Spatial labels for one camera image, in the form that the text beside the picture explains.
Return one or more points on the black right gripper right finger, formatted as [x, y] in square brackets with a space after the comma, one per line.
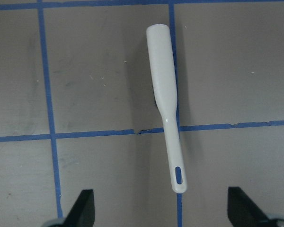
[242, 211]

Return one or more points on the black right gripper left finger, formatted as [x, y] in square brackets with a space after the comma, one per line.
[82, 214]

